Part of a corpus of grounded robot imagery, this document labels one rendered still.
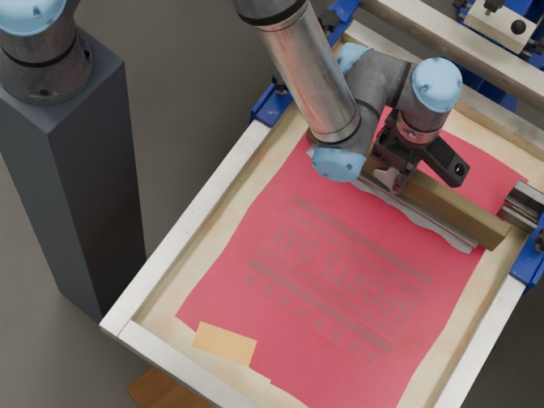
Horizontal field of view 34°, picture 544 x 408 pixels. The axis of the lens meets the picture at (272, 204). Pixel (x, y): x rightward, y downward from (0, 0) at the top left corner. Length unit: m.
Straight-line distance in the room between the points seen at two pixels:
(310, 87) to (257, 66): 1.73
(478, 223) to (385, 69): 0.38
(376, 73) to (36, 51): 0.50
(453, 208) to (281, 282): 0.33
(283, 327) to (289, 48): 0.61
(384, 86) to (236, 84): 1.54
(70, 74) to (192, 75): 1.47
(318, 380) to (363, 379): 0.08
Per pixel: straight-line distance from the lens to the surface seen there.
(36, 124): 1.46
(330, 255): 1.63
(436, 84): 1.35
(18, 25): 1.32
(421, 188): 1.61
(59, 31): 1.35
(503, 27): 1.80
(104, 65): 1.50
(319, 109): 1.22
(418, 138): 1.45
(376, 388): 1.58
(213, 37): 2.96
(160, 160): 2.74
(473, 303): 1.67
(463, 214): 1.62
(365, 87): 1.35
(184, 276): 1.60
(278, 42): 1.12
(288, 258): 1.62
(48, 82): 1.43
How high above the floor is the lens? 2.47
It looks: 66 degrees down
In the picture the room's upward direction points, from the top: 13 degrees clockwise
